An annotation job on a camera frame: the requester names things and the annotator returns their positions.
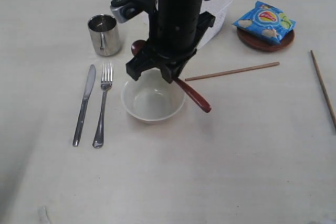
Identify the wooden chopstick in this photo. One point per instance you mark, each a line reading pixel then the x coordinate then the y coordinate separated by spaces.
pixel 224 73
pixel 323 88

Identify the brown wooden plate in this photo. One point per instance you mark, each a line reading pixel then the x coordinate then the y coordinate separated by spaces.
pixel 261 45

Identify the white perforated plastic basket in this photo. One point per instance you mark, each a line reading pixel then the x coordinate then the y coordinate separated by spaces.
pixel 217 8

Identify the steel cup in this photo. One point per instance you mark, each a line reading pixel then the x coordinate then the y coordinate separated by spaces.
pixel 104 34

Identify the silver fork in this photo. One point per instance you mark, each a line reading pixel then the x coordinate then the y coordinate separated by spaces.
pixel 105 85

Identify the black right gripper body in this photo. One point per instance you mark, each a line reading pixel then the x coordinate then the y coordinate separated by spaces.
pixel 170 63

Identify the blue chips bag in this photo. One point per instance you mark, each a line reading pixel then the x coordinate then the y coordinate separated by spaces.
pixel 266 22

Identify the dark red wooden spoon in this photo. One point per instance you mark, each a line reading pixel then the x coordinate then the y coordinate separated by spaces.
pixel 194 95

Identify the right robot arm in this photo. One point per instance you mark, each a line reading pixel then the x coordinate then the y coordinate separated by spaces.
pixel 176 28

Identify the silver table knife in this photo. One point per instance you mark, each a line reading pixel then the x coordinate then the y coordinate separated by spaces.
pixel 86 95

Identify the speckled glass bowl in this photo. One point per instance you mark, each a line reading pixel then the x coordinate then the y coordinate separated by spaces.
pixel 151 99

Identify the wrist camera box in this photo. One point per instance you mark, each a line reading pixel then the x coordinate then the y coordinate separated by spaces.
pixel 124 10

